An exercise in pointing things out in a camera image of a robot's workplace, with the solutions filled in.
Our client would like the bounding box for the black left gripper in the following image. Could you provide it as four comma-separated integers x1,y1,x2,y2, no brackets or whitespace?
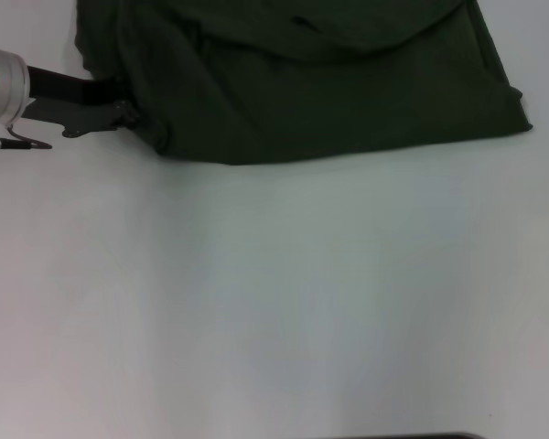
22,65,142,139

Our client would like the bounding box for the dark green FREE print t-shirt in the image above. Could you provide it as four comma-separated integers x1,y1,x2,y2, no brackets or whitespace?
74,0,534,166

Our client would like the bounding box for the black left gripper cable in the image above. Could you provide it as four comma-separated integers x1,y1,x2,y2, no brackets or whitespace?
0,126,54,153

